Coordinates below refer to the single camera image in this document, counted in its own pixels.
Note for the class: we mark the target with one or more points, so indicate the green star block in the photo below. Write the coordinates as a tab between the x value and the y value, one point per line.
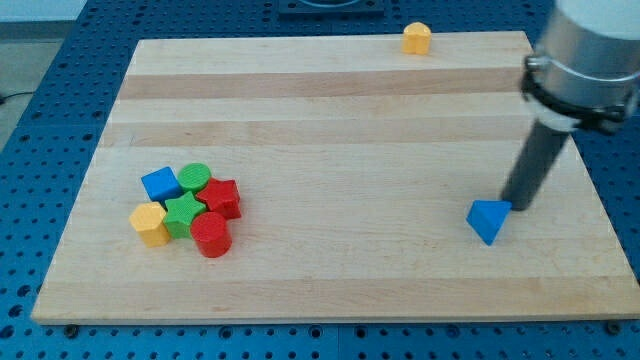
181	212

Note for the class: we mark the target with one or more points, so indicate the blue triangle block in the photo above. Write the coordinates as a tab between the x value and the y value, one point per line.
486	218

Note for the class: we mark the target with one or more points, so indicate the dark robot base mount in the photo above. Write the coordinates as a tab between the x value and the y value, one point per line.
295	8

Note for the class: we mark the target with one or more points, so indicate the red cylinder block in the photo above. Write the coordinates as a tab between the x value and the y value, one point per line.
210	232

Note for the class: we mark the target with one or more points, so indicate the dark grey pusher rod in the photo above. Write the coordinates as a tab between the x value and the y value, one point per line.
536	158

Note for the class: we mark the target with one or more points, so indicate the yellow pentagon block at top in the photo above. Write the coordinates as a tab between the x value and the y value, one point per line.
416	39

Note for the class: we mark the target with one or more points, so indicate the green cylinder block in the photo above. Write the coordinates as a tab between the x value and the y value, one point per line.
194	177

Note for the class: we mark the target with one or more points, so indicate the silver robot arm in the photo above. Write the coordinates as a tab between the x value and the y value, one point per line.
583	74

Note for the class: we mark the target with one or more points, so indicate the yellow hexagon block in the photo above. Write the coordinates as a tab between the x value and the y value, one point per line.
148	221

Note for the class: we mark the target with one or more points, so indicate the red star block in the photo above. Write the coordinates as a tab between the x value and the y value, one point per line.
222	197

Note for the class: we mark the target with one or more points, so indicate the blue cube block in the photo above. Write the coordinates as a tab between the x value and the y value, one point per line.
161	185

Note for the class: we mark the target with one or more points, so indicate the wooden board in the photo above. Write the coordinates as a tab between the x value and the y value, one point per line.
356	166

